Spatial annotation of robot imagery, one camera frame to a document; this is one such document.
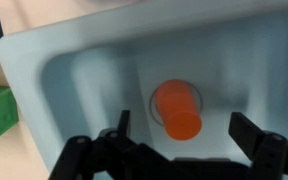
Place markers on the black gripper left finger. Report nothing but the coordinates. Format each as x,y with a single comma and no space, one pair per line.
117,160

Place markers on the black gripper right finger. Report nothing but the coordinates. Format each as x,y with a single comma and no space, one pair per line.
274,156

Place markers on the orange toy cup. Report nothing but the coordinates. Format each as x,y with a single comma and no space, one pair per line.
179,111

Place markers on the light blue toy sink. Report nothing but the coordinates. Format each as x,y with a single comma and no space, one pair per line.
94,66

